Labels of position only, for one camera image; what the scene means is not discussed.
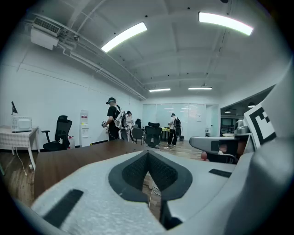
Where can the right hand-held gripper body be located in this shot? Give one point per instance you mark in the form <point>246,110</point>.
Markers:
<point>259,124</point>

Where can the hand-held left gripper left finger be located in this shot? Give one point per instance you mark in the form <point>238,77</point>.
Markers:
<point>96,197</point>

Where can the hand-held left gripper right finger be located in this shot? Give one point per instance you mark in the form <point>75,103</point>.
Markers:
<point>202,183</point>

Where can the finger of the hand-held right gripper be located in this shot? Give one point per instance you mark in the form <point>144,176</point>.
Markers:
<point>202,143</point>

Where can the small black bin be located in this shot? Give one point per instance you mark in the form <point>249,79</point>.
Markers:
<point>181,138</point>

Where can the yellow table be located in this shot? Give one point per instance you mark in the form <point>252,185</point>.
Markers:
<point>165,130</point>

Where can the black office chair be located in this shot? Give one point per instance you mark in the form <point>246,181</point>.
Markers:
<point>152,135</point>
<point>62,130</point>

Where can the long ceiling light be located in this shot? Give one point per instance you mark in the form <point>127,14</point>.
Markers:
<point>124,36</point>
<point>225,23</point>
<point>159,90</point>
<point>199,88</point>

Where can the clear water jug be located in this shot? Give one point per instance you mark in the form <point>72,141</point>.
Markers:
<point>71,142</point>

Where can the black visitor chair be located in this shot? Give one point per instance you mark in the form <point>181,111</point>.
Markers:
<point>137,134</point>

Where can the white cup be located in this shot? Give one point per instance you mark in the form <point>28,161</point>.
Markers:
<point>60,141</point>

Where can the white water dispenser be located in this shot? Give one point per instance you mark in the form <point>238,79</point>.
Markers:
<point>84,128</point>

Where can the small clear bottle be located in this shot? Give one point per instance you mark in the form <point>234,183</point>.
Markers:
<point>31,168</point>

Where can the white side table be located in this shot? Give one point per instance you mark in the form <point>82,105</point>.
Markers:
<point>18,140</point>

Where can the white microwave oven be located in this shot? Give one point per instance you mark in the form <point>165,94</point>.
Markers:
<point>21,124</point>

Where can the black desk lamp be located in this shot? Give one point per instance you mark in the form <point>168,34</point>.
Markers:
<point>14,109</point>

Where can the white ceiling pipes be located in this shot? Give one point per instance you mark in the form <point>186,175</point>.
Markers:
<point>98,66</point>

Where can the white air conditioner unit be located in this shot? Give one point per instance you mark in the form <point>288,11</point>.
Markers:
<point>43,37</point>

